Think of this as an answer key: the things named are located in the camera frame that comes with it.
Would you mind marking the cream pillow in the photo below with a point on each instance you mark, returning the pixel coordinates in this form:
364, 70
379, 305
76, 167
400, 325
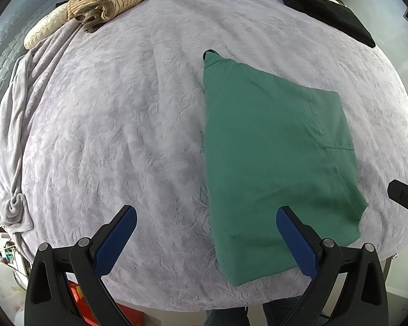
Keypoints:
44, 29

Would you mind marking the black folded garment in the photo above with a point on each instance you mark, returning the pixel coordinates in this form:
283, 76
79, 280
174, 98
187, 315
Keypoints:
326, 10

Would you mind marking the cluttered side table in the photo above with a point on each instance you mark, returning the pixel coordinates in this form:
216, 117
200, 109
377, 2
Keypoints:
5, 254

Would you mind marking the red box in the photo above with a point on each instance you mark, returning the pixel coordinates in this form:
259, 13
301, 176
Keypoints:
76, 292

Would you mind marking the person's right leg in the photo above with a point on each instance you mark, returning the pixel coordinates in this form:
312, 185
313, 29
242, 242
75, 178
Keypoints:
278, 315

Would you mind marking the lavender fleece blanket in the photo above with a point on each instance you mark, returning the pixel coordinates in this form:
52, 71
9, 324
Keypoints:
122, 125

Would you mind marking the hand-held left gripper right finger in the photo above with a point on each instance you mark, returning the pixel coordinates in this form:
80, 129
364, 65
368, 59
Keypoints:
297, 244

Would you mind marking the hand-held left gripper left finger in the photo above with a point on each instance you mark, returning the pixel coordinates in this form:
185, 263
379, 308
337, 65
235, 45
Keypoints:
117, 241

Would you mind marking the green work jacket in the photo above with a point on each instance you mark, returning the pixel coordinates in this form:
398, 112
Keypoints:
272, 149

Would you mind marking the person's left leg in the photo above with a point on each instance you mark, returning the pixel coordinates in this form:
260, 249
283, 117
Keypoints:
224, 317

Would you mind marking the person's leg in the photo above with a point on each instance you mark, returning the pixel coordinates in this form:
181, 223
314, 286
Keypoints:
278, 315
224, 317

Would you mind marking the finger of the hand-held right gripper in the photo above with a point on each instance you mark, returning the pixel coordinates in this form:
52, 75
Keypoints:
399, 192

